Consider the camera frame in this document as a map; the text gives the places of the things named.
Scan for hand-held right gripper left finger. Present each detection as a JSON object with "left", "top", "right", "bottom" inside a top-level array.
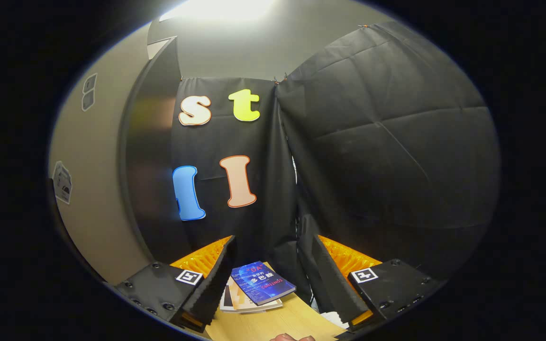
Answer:
[{"left": 114, "top": 235, "right": 238, "bottom": 332}]

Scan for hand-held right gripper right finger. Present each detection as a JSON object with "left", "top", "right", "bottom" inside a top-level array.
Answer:
[{"left": 312, "top": 234, "right": 444, "bottom": 332}]

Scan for white magazines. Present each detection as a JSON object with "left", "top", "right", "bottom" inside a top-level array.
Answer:
[{"left": 219, "top": 277, "right": 283, "bottom": 314}]

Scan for blue book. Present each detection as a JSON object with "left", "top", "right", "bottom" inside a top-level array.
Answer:
[{"left": 230, "top": 261, "right": 296, "bottom": 306}]

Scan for black backdrop cloth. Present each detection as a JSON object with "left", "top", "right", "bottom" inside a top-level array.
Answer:
[{"left": 171, "top": 21, "right": 501, "bottom": 304}]

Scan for small ceiling light panel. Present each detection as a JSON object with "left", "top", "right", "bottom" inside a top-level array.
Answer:
[{"left": 159, "top": 0, "right": 278, "bottom": 22}]

